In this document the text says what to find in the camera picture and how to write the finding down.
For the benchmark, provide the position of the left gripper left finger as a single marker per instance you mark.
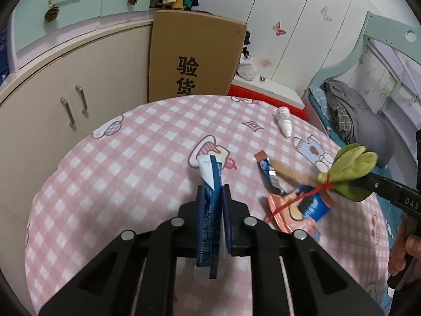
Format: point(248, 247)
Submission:
point(135, 273)

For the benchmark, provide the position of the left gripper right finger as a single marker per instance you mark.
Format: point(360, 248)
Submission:
point(291, 274)

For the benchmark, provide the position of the green felt leaves toy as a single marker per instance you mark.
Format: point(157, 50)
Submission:
point(351, 162)

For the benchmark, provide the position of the orange blue snack packet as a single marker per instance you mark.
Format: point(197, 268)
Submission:
point(292, 212)

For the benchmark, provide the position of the small blue foil wrapper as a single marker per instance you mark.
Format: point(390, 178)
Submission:
point(268, 173)

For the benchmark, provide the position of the white eye drop bottle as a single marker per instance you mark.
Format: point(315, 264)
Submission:
point(284, 121)

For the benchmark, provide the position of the blue white sachet strip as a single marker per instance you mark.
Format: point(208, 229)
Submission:
point(209, 217)

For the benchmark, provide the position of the person's right hand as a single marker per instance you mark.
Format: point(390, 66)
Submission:
point(402, 247)

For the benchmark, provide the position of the teal candy-print bed mattress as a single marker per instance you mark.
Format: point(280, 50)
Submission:
point(317, 97)

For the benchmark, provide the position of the grey folded duvet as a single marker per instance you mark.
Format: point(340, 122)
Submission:
point(355, 122)

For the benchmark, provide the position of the pink checkered round tablecloth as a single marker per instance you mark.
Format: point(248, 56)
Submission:
point(134, 172)

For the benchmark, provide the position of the red storage bench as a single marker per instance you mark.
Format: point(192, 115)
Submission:
point(270, 92)

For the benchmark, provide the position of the beige low cupboard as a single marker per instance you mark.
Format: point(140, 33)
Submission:
point(49, 106)

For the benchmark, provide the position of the white plastic bag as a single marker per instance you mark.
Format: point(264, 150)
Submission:
point(247, 69)

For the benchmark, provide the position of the blue shopping bag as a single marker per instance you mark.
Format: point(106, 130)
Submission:
point(4, 66)

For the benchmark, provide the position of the large cardboard box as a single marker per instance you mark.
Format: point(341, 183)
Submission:
point(193, 53)

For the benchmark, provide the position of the mint drawer cabinet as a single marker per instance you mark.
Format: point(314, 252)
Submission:
point(35, 26)

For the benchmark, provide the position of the pink butterfly wall sticker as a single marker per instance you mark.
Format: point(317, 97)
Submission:
point(278, 31)

